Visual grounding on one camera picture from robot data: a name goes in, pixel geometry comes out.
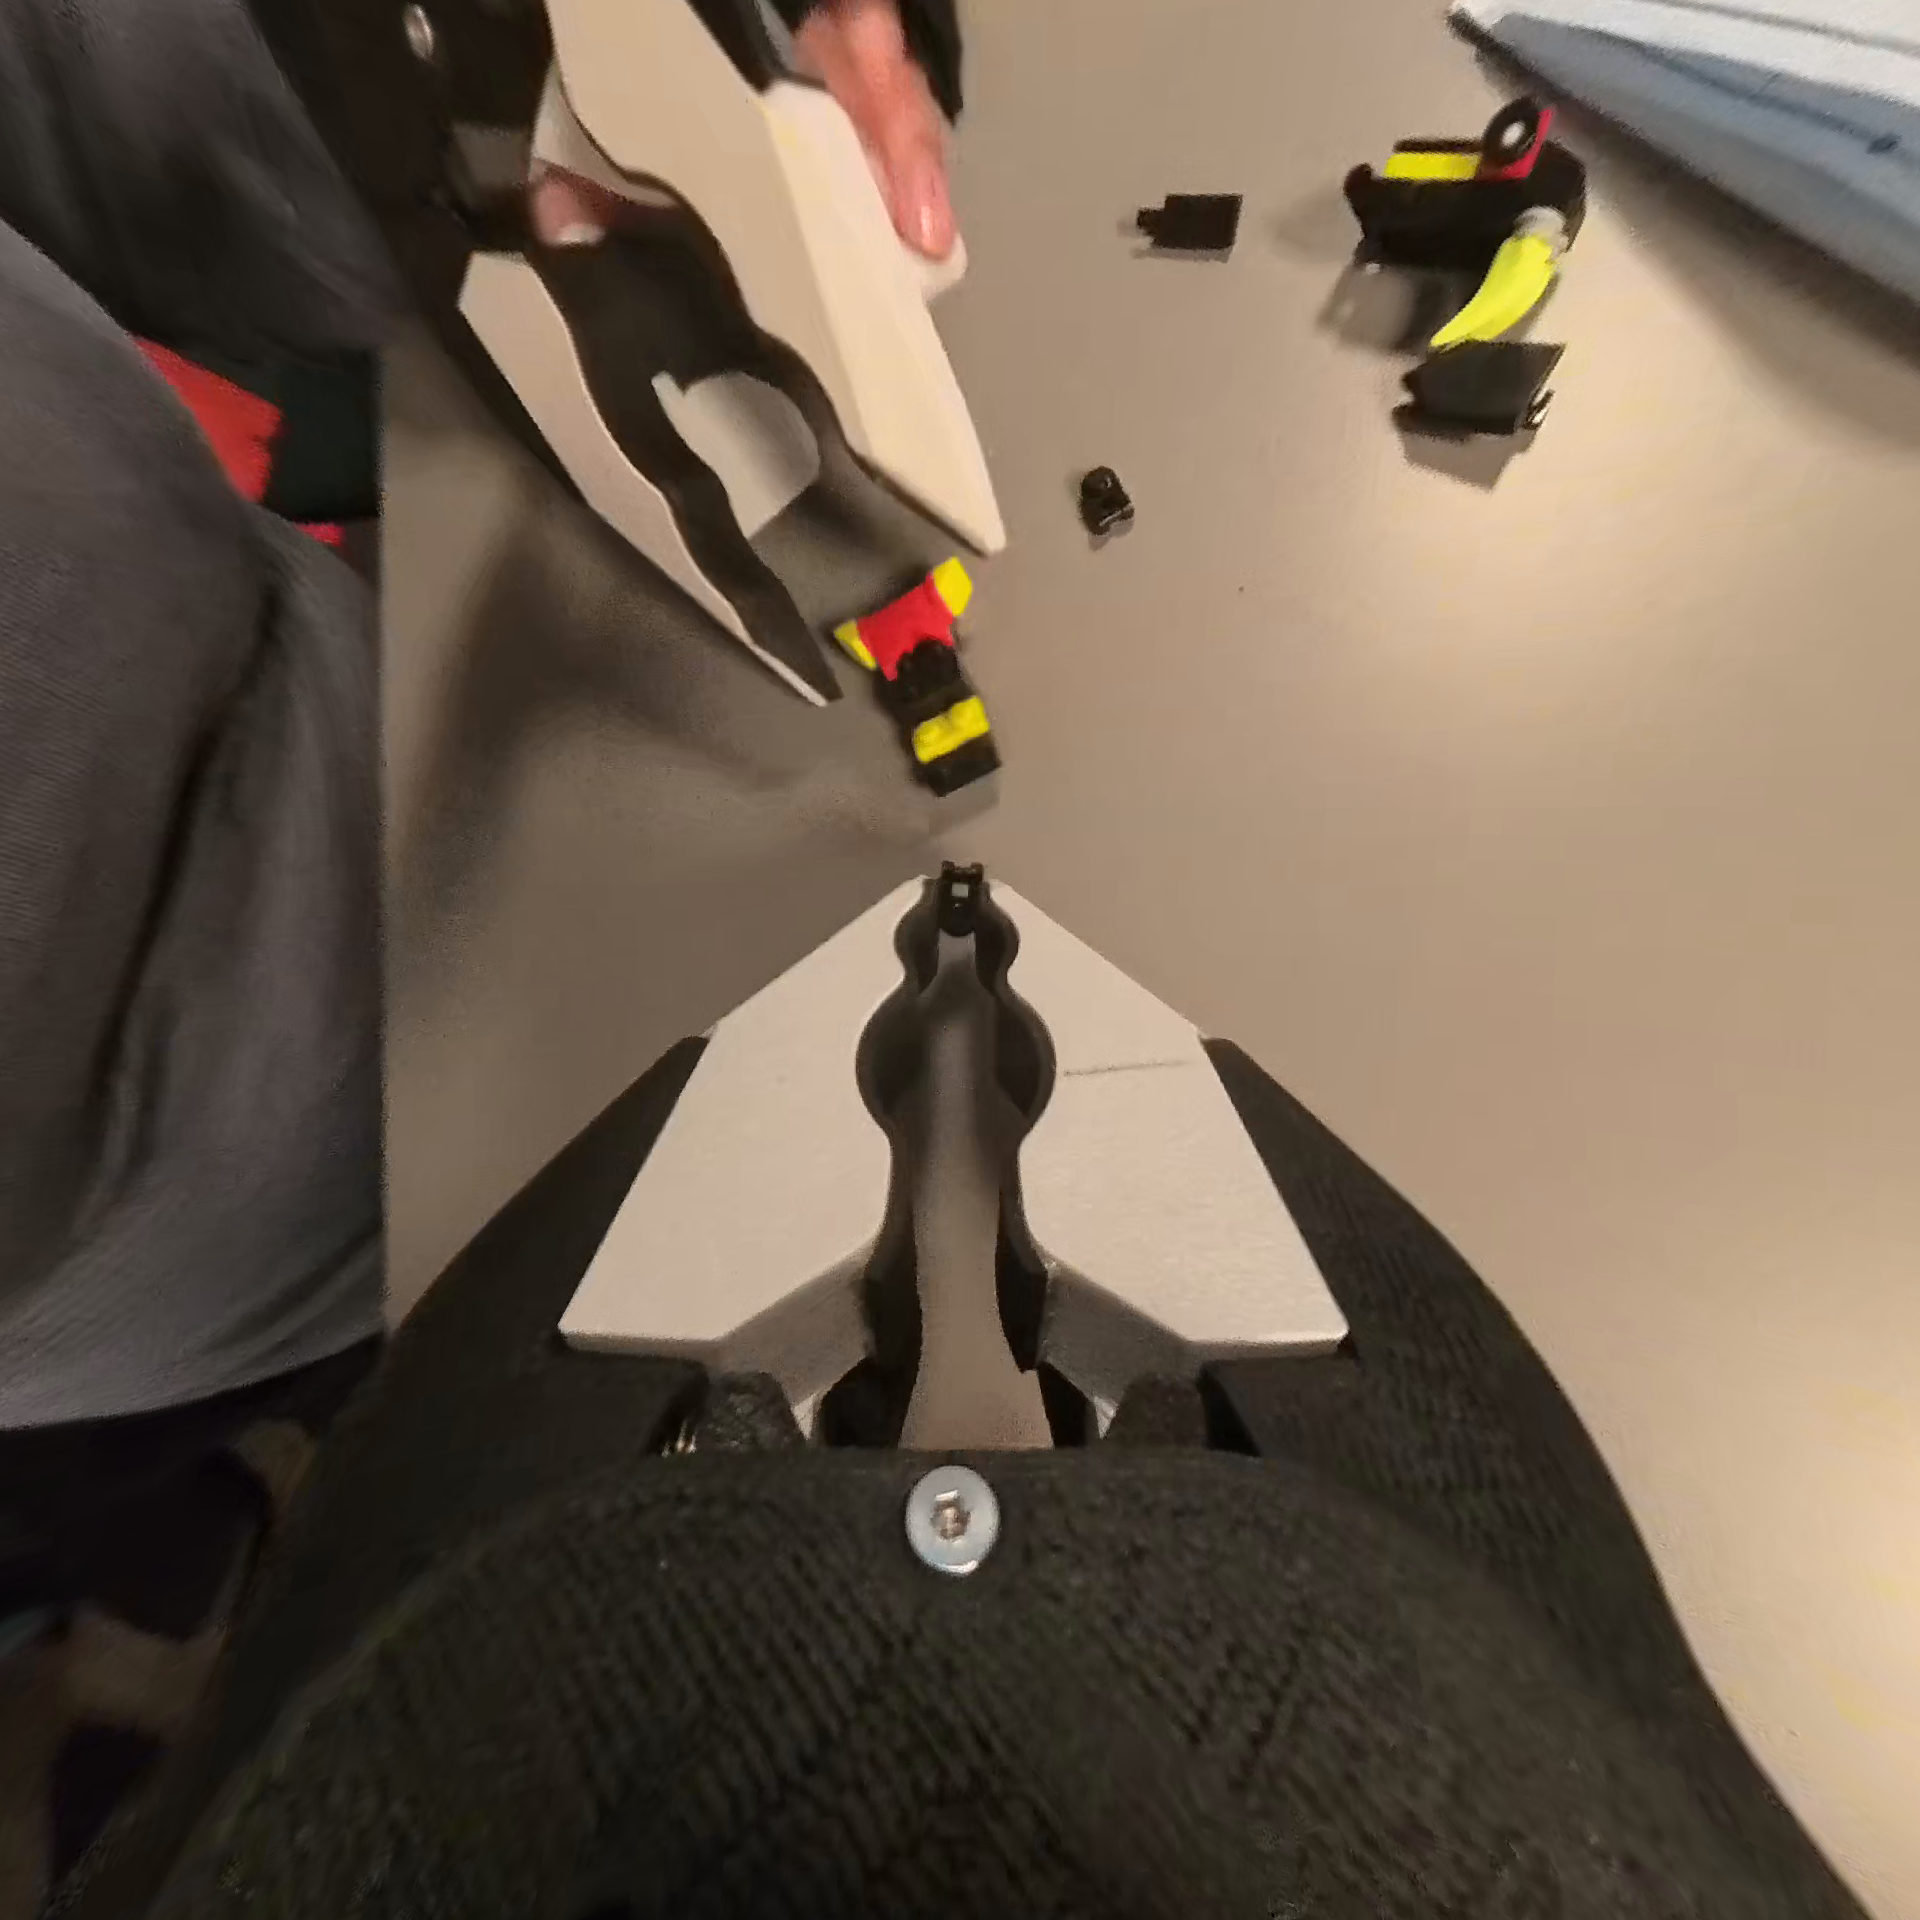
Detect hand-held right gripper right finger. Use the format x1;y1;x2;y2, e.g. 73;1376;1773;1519
960;873;1347;1420

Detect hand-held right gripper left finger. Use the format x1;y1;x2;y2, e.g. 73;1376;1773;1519
557;873;965;1425

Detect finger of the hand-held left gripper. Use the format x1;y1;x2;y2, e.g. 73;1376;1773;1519
539;0;1010;559
456;211;845;712

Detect black red yellow lego assembly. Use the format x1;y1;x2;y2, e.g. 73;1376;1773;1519
831;556;1002;797

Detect person's left forearm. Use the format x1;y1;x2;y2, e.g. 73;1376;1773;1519
0;0;406;362

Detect black lego assembly yellow claws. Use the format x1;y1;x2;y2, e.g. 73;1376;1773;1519
1341;96;1589;354

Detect black flat lego piece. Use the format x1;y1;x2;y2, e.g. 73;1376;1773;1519
1394;344;1568;441

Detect lego instruction booklet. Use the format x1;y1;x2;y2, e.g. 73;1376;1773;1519
1446;0;1920;321

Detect person's left hand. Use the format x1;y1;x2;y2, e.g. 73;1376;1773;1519
527;0;965;261

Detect red cloth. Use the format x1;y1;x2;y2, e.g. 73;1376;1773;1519
131;335;376;544

